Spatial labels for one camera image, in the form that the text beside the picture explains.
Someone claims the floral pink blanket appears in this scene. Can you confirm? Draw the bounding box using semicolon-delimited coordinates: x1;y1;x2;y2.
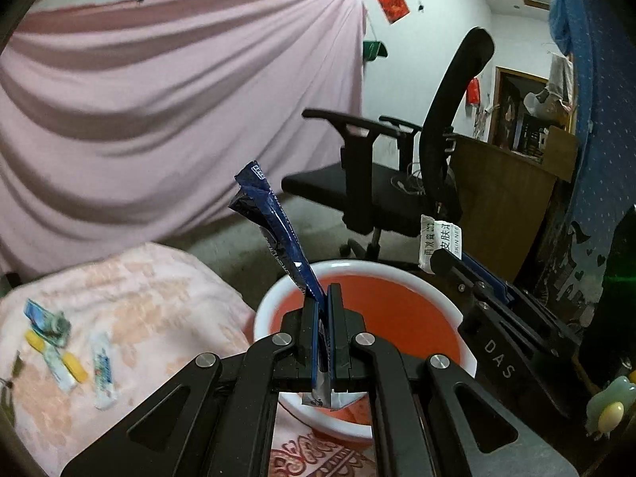
0;242;378;477

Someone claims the black office chair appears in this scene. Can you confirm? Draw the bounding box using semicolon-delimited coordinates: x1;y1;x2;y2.
281;26;495;262

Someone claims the wooden board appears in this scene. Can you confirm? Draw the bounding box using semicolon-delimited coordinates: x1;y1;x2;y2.
450;132;557;284

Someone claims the pale green egg toy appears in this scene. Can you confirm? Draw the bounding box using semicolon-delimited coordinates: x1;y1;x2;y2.
586;375;636;439

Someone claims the white cable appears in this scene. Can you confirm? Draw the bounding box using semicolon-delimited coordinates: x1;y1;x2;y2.
390;161;428;194

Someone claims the white and blue wrapper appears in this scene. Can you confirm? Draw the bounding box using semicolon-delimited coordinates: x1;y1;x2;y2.
91;332;120;411

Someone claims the dark blue wrapper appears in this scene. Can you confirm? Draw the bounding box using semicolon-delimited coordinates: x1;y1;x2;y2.
229;160;366;411

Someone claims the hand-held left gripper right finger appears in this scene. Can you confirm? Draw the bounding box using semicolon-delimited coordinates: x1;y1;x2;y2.
328;283;577;477

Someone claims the orange and white basin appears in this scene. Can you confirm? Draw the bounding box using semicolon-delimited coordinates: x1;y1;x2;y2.
253;260;479;440

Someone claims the blue dotted curtain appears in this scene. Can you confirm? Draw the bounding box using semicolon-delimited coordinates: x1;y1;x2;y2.
537;0;636;324

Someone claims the pink hanging cloth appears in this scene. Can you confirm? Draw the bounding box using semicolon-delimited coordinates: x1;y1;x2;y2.
0;0;368;279

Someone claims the white sachet packet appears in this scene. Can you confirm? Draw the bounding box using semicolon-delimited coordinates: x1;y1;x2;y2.
419;215;464;271

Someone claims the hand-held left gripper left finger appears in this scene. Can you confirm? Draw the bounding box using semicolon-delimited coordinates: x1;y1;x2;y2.
60;299;321;477

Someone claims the yellow beige packet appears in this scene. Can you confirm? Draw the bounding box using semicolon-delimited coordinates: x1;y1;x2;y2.
25;330;89;392

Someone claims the dark cloth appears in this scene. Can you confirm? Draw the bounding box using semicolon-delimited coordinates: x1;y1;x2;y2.
579;206;636;398

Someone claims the light blue wrapper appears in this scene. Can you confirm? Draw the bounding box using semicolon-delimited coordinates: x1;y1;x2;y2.
24;299;71;347

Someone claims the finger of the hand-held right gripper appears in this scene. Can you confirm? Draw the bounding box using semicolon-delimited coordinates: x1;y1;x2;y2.
462;253;518;306
430;248;493;305

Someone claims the wooden door frame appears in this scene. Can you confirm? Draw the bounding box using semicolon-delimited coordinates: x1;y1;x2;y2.
492;66;580;150

